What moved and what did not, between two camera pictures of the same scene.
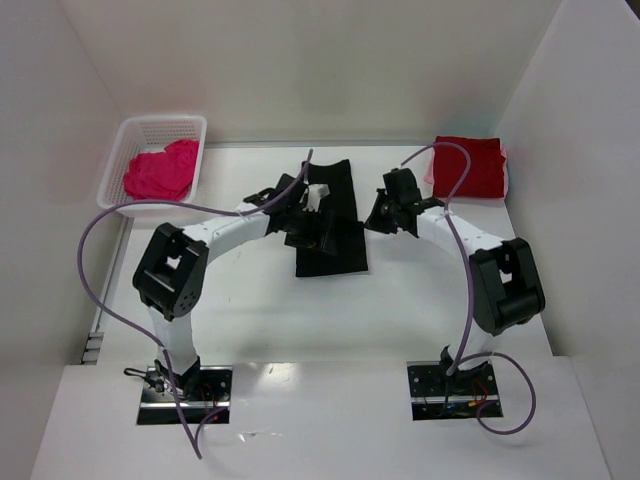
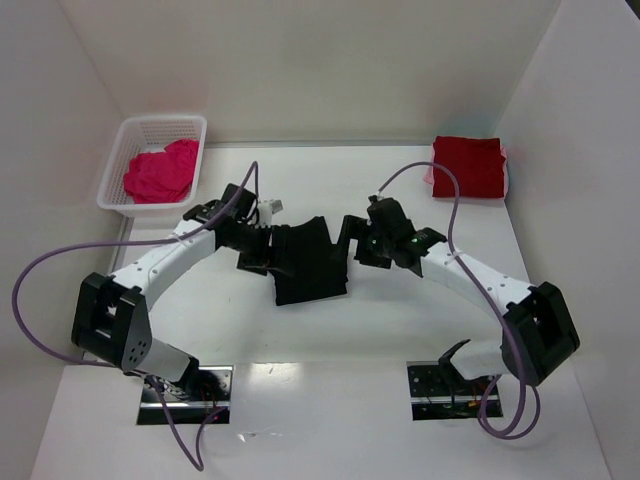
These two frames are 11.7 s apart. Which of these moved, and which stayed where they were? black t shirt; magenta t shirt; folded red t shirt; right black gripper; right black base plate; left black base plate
Moved: right black gripper; black t shirt
Stayed: magenta t shirt; folded red t shirt; left black base plate; right black base plate
